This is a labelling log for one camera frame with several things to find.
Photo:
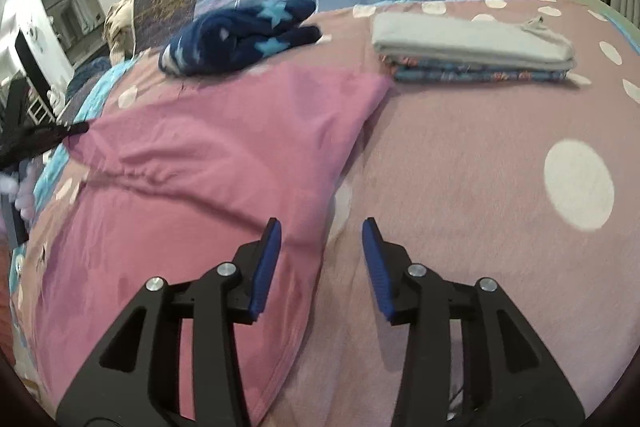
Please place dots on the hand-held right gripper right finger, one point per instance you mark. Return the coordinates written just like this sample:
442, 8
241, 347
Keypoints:
376, 267

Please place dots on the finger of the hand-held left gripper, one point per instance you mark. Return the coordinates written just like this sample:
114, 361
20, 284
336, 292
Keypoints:
45, 135

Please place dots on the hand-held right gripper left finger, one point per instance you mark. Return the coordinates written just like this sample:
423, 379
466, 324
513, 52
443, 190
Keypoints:
265, 267

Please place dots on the pink garment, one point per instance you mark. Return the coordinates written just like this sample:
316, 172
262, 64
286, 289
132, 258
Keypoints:
200, 147

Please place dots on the stack of folded clothes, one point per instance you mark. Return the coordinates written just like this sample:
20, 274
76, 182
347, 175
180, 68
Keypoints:
450, 39

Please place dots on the beige crumpled cloth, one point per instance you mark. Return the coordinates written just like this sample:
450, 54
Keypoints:
117, 27

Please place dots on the pink polka dot blanket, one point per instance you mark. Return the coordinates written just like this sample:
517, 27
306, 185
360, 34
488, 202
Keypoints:
475, 132

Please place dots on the navy star-print garment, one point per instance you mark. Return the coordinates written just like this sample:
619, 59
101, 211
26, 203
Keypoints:
220, 42

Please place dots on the blue floral folded garment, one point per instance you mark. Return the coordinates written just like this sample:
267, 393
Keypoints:
450, 75

